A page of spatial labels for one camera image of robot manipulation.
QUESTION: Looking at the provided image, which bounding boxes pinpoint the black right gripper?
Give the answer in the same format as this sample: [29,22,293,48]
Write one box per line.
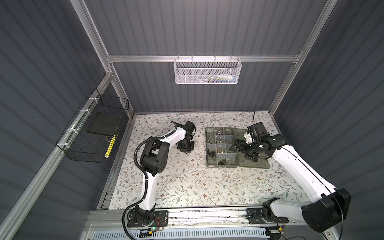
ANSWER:
[228,138,258,161]

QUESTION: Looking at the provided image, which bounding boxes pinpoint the translucent green organizer box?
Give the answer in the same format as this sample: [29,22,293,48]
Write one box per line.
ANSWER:
[205,127,271,169]

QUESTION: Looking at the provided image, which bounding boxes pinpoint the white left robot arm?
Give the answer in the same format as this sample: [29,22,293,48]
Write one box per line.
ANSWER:
[134,121,196,224]

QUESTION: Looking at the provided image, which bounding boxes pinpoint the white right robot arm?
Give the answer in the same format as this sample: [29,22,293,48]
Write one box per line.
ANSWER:
[234,137,352,233]

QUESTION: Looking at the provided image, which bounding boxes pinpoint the yellow marker pen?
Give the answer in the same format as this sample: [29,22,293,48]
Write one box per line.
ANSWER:
[105,135,117,159]

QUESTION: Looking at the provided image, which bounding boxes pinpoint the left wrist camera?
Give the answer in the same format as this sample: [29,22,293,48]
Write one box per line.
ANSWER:
[184,121,196,136]

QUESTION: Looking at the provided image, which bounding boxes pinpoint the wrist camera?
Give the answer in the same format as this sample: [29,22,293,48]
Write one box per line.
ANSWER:
[244,122,270,144]
[184,121,196,136]

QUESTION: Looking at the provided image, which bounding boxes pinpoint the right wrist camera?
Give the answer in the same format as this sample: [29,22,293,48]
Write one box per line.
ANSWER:
[244,122,270,144]

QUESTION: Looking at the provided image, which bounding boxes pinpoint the black corrugated cable hose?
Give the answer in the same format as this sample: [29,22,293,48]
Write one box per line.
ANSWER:
[121,120,181,240]

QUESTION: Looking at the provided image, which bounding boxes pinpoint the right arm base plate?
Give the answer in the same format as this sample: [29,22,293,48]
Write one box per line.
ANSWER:
[246,207,289,225]

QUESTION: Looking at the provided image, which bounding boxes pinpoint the white wire mesh basket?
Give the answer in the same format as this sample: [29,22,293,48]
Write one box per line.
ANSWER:
[173,58,242,85]

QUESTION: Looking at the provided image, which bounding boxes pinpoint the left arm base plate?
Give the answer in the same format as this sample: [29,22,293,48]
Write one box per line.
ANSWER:
[126,210,169,228]

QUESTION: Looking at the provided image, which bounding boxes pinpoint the black wire basket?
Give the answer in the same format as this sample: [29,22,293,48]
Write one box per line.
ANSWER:
[56,89,130,164]

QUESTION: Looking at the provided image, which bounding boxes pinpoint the aluminium front rail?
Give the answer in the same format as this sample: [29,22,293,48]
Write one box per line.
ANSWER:
[84,205,310,230]

